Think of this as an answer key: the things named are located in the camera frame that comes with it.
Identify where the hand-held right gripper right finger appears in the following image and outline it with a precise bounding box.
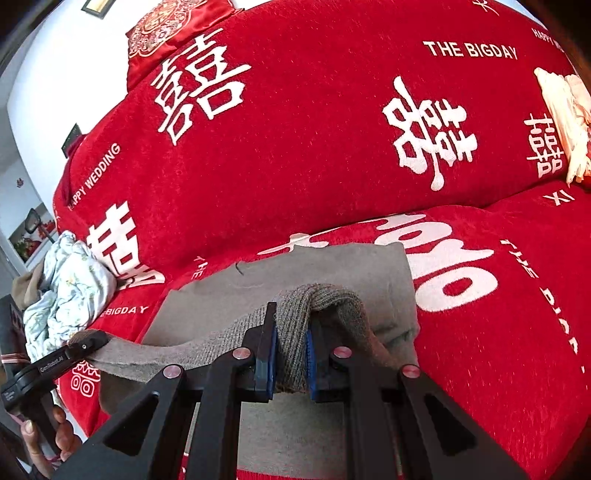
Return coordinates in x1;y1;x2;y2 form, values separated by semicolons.
307;318;529;480

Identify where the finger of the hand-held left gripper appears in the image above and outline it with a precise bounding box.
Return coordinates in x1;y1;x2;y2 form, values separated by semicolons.
67;330;112;361

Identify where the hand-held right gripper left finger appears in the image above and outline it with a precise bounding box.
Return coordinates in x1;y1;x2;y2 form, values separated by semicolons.
55;302;279;480

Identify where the grey knit sweater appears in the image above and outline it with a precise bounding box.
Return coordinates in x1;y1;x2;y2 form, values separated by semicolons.
76;242;421;480

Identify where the person's left hand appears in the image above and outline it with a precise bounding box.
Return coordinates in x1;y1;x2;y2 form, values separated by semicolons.
18;404;84;478

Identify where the light blue floral cloth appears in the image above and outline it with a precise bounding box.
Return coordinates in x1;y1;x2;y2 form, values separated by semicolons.
22;229;117;363

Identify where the brown cloth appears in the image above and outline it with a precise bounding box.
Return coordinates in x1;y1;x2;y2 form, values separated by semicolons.
11;270;47;310

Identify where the red printed sofa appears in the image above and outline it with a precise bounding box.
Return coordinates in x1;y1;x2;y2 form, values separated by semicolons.
52;0;591;480

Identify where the red embroidered cushion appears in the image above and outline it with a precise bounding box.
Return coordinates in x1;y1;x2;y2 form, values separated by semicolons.
126;0;236;90

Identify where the cream crumpled cloth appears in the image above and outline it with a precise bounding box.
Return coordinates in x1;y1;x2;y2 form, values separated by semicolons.
533;67;591;184

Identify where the colourful wall picture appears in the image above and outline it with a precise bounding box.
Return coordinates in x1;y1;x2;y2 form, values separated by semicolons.
7;203;58;264

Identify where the dark wall plate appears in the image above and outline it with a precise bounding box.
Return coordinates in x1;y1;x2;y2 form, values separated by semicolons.
61;124;83;160

